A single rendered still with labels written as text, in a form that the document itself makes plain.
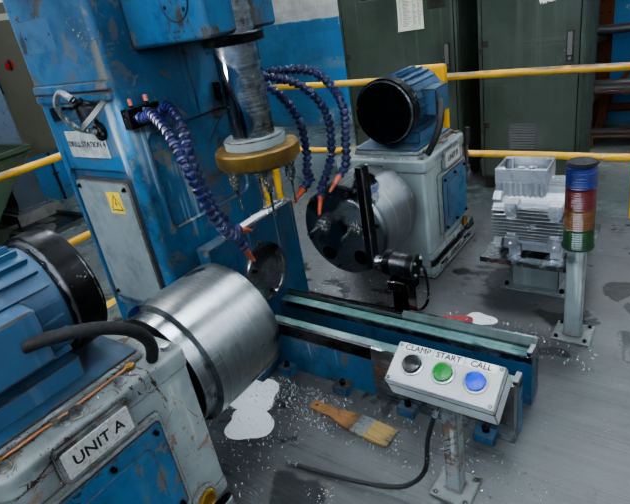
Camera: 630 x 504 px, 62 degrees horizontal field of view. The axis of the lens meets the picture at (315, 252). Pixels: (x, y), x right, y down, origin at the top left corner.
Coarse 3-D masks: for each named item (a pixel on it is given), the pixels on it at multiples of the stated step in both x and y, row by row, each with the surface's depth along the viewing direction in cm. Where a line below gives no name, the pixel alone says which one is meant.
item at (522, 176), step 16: (512, 160) 136; (528, 160) 135; (544, 160) 132; (496, 176) 131; (512, 176) 129; (528, 176) 127; (544, 176) 125; (512, 192) 131; (528, 192) 129; (544, 192) 126
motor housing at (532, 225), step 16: (560, 176) 129; (560, 192) 126; (496, 208) 132; (528, 208) 127; (544, 208) 124; (496, 224) 132; (512, 224) 130; (528, 224) 129; (544, 224) 126; (560, 224) 124; (528, 240) 130; (544, 240) 128
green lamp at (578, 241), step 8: (568, 232) 111; (576, 232) 109; (584, 232) 109; (592, 232) 109; (568, 240) 111; (576, 240) 110; (584, 240) 109; (592, 240) 110; (568, 248) 112; (576, 248) 111; (584, 248) 110
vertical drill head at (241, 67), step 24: (240, 0) 98; (240, 24) 99; (216, 48) 101; (240, 48) 100; (240, 72) 102; (240, 96) 104; (264, 96) 106; (240, 120) 106; (264, 120) 107; (240, 144) 107; (264, 144) 106; (288, 144) 108; (240, 168) 106; (264, 168) 106; (288, 168) 114
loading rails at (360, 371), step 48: (288, 336) 124; (336, 336) 115; (384, 336) 120; (432, 336) 112; (480, 336) 109; (528, 336) 104; (336, 384) 118; (384, 384) 111; (528, 384) 103; (480, 432) 99
